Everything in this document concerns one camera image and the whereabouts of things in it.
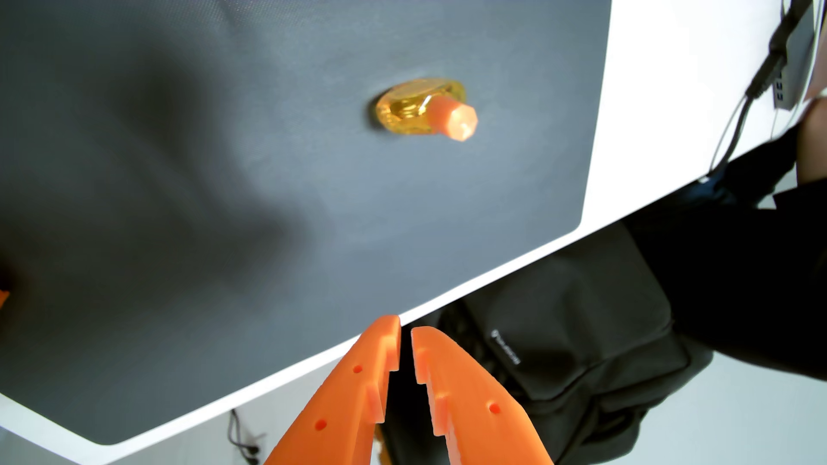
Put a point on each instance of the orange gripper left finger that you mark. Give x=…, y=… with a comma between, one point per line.
x=342, y=400

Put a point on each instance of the black fabric bag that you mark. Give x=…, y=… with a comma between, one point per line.
x=581, y=323

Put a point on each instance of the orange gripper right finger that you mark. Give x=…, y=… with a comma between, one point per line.
x=471, y=400

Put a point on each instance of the grey textured mat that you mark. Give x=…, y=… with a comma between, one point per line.
x=258, y=194

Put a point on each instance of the grey USB hub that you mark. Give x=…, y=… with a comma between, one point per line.
x=798, y=58

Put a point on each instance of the person in black clothing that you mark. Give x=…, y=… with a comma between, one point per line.
x=743, y=278

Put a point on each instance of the yellow eyedrops bottle orange cap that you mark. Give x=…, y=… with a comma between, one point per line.
x=420, y=106

